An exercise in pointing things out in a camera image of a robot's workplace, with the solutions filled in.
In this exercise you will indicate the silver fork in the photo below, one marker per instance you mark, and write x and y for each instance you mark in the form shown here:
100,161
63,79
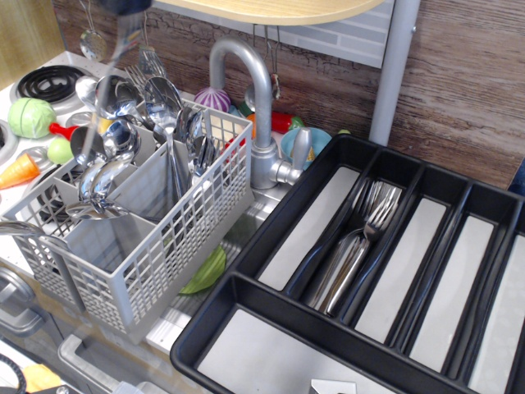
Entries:
86,143
377,212
137,77

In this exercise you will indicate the grey metal pole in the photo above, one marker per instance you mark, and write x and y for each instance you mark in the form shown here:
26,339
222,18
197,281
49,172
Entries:
402,28

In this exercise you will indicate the silver forks stack in tray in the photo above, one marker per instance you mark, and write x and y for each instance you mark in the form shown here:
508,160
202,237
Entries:
321,289

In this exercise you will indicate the grey plastic cutlery basket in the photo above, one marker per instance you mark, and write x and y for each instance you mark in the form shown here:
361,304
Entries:
124,272

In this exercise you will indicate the green toy cabbage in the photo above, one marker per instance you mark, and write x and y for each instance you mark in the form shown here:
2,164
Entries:
30,118

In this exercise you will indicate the purple toy onion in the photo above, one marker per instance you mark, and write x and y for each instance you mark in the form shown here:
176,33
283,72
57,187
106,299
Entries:
210,97

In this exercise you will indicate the hanging silver spatula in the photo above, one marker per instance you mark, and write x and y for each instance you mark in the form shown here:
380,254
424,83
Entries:
148,62

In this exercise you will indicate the black cutlery tray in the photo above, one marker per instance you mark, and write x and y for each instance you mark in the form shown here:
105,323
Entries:
436,305

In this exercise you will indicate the large silver spoon left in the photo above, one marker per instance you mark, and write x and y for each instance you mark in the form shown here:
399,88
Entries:
117,98

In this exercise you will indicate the silver faucet handle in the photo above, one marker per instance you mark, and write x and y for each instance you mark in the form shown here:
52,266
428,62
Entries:
301,147

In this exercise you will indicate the small green toy fruit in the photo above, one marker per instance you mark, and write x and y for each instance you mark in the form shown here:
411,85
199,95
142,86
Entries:
59,151

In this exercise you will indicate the black stove burner coil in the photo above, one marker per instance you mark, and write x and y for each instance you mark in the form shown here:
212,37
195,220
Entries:
49,83

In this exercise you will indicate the large silver spoon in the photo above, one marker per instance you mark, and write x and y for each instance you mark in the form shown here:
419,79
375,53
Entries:
163,104
117,98

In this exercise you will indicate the orange toy carrot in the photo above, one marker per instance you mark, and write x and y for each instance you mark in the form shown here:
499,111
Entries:
22,170

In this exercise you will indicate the red toy pepper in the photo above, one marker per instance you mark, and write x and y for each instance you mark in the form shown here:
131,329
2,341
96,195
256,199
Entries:
284,122

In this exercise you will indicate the light wooden shelf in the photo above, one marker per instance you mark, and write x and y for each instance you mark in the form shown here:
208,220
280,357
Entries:
286,13

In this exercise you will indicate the yellow toy lemon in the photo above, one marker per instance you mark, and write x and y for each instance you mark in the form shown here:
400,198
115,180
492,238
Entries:
103,124

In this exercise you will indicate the silver fork behind spoons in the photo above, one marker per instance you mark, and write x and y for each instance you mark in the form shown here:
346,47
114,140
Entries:
137,77

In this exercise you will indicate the silver spoon low front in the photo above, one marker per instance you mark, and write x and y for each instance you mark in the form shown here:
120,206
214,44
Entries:
97,205

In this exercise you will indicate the light blue toy bowl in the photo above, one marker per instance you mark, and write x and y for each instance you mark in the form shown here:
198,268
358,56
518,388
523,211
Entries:
319,142

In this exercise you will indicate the yellow toy bottom left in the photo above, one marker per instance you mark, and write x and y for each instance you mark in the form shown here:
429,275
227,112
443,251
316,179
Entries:
39,377

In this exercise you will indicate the green toy leaf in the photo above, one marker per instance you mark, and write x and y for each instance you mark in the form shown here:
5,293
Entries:
208,273

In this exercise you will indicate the silver spoon far left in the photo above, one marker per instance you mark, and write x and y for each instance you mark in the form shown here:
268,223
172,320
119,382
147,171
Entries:
85,88

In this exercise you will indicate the silver spoon middle left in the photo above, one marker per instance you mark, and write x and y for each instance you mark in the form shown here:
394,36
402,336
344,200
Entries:
122,141

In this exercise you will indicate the large silver spoon centre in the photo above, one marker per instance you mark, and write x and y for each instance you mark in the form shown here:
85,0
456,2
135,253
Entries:
163,104

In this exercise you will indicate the red toy handle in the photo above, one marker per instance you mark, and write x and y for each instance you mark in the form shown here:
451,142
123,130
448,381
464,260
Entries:
63,131

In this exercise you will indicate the silver spoons in right compartment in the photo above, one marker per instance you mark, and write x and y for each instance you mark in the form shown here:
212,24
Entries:
201,148

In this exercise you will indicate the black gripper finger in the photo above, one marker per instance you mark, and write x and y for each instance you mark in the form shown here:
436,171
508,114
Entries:
125,7

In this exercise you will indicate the hanging silver skimmer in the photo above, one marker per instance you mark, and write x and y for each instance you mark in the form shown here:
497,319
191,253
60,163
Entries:
92,44

